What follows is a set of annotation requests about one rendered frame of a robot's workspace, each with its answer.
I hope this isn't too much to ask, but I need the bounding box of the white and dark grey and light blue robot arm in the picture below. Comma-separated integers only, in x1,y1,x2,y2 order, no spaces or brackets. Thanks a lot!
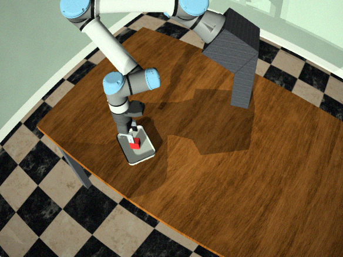
60,0,226,107

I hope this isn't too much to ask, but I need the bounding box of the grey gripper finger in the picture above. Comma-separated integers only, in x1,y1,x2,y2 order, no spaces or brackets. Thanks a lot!
132,120,138,131
120,133,134,143

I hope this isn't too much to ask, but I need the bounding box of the red block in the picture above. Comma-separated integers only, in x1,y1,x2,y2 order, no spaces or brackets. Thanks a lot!
129,138,141,149

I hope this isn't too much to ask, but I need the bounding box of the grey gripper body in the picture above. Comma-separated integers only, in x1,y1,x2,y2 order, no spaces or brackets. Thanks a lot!
109,98,145,134

